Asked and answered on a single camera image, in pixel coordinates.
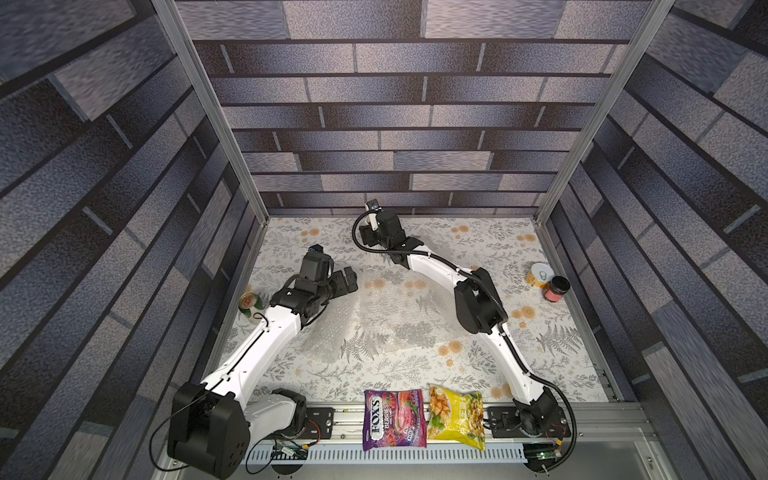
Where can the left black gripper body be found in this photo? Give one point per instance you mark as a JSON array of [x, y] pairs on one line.
[[336, 286]]

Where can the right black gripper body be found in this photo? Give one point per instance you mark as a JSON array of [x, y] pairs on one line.
[[372, 235]]

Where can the bubble wrap sheet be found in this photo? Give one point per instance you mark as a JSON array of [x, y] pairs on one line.
[[390, 314]]

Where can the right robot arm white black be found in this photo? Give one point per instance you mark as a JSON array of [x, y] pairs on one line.
[[541, 405]]

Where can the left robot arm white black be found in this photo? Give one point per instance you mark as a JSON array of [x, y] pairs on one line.
[[213, 424]]

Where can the purple Fox's candy bag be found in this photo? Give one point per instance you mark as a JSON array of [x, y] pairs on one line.
[[394, 419]]

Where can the small red jar black lid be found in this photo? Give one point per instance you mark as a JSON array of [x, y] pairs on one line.
[[557, 288]]

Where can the yellow snack bag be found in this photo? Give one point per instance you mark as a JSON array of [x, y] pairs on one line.
[[456, 417]]

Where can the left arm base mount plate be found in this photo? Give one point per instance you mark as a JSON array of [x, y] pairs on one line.
[[318, 424]]

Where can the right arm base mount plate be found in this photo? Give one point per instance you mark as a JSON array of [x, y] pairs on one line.
[[504, 422]]

